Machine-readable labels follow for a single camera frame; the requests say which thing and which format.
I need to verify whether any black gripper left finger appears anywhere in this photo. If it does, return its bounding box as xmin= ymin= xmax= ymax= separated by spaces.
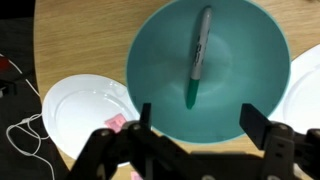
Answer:
xmin=66 ymin=102 xmax=174 ymax=180

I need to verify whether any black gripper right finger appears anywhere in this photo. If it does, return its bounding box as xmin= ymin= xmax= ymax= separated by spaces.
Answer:
xmin=239 ymin=103 xmax=320 ymax=180

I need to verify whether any green marker pen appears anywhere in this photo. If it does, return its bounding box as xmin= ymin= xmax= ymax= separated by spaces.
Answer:
xmin=185 ymin=5 xmax=214 ymax=110

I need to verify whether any teal green bowl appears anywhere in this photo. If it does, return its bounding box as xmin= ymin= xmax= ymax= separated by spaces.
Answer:
xmin=125 ymin=0 xmax=292 ymax=145

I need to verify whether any pink paper packet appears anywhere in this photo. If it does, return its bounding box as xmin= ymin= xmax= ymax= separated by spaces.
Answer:
xmin=104 ymin=113 xmax=128 ymax=131

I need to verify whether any empty white plate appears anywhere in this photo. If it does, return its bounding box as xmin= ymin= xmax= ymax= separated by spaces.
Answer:
xmin=268 ymin=43 xmax=320 ymax=134

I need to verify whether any white plate with pink packet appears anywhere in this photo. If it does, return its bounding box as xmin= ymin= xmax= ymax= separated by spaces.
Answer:
xmin=41 ymin=73 xmax=141 ymax=168

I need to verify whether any white cable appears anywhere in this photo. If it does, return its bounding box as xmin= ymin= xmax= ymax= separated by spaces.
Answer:
xmin=5 ymin=113 xmax=56 ymax=180

